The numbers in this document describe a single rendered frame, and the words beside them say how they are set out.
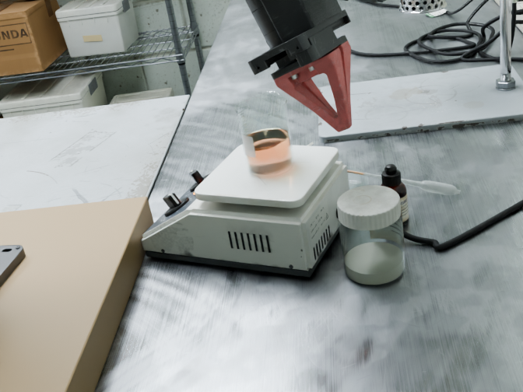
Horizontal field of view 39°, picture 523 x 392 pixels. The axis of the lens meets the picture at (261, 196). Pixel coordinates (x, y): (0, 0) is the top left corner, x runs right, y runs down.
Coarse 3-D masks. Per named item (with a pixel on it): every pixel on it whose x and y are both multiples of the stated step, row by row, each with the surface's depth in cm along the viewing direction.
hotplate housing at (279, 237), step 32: (320, 192) 74; (160, 224) 78; (192, 224) 75; (224, 224) 74; (256, 224) 72; (288, 224) 70; (320, 224) 73; (160, 256) 80; (192, 256) 78; (224, 256) 76; (256, 256) 74; (288, 256) 72; (320, 256) 75
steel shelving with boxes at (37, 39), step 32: (0, 0) 296; (32, 0) 289; (96, 0) 287; (128, 0) 289; (0, 32) 274; (32, 32) 273; (64, 32) 284; (96, 32) 282; (128, 32) 289; (192, 32) 298; (0, 64) 280; (32, 64) 278; (32, 96) 292; (64, 96) 285; (96, 96) 304; (128, 96) 312; (160, 96) 305
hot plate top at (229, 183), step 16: (224, 160) 80; (240, 160) 79; (304, 160) 77; (320, 160) 76; (336, 160) 77; (208, 176) 77; (224, 176) 76; (240, 176) 76; (288, 176) 74; (304, 176) 74; (320, 176) 73; (208, 192) 74; (224, 192) 73; (240, 192) 73; (256, 192) 72; (272, 192) 72; (288, 192) 71; (304, 192) 70
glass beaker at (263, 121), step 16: (240, 96) 75; (256, 96) 76; (272, 96) 76; (240, 112) 72; (256, 112) 76; (272, 112) 71; (240, 128) 73; (256, 128) 72; (272, 128) 72; (288, 128) 74; (256, 144) 73; (272, 144) 73; (288, 144) 74; (256, 160) 74; (272, 160) 73; (288, 160) 74; (256, 176) 75; (272, 176) 74
